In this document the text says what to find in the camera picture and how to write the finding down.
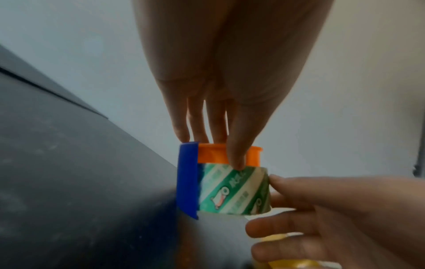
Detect yellow tape roll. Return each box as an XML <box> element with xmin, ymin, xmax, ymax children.
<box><xmin>255</xmin><ymin>232</ymin><xmax>343</xmax><ymax>269</ymax></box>

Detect person's right hand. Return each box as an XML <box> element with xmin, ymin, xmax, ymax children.
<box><xmin>245</xmin><ymin>174</ymin><xmax>425</xmax><ymax>269</ymax></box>

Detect person's left hand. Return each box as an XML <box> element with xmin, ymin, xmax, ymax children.
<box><xmin>132</xmin><ymin>0</ymin><xmax>335</xmax><ymax>171</ymax></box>

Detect green printed tape roll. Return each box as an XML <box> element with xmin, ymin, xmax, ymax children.
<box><xmin>198</xmin><ymin>162</ymin><xmax>273</xmax><ymax>216</ymax></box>

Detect orange and blue tape dispenser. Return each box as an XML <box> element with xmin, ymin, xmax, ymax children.
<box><xmin>175</xmin><ymin>141</ymin><xmax>263</xmax><ymax>220</ymax></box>

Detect black metal shelf frame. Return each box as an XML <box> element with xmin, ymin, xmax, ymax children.
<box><xmin>412</xmin><ymin>100</ymin><xmax>425</xmax><ymax>179</ymax></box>

